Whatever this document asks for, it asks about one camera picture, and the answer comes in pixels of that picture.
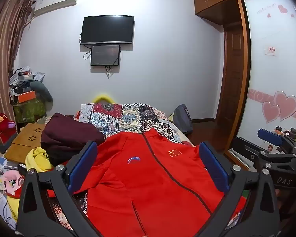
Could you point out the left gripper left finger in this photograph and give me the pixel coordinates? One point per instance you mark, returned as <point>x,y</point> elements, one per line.
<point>36,216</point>

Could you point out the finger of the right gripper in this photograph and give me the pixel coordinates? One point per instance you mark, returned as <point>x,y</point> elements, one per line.
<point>271,136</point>

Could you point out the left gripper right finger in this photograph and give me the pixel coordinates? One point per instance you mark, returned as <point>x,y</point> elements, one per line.
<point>260,215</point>

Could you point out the red zip jacket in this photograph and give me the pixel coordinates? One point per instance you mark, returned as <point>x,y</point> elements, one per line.
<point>142,184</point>

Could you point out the pink garment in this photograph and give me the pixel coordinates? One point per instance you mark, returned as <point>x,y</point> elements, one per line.
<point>13,182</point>

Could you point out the wooden wardrobe with sliding door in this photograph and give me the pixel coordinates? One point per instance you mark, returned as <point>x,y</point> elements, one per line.
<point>259,69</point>

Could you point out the yellow printed garment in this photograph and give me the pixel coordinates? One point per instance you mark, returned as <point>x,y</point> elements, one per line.
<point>39,160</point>

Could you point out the maroon folded garment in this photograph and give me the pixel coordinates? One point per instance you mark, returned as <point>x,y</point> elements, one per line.
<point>63,137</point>

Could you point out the grey blue backpack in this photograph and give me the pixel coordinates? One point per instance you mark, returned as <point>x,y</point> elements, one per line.
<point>182,119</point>

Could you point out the red plush toy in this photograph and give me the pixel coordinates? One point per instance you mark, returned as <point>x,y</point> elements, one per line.
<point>7,128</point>

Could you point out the cluttered pile with green box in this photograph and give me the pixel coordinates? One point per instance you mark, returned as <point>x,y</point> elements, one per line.
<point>21,81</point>

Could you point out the orange box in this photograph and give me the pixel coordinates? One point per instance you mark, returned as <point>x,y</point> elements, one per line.
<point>24,97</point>

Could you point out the patchwork patterned bedspread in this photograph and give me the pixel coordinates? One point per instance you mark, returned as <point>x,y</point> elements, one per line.
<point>111,119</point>

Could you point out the striped brown curtain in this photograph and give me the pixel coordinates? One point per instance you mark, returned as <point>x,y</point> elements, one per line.
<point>13,17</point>

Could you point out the white air conditioner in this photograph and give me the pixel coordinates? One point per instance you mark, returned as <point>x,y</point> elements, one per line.
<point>46,6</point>

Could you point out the small black wall monitor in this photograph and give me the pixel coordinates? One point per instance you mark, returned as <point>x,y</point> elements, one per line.
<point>105,55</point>

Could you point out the black wall television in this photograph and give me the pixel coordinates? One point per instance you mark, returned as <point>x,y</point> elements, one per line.
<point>107,29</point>

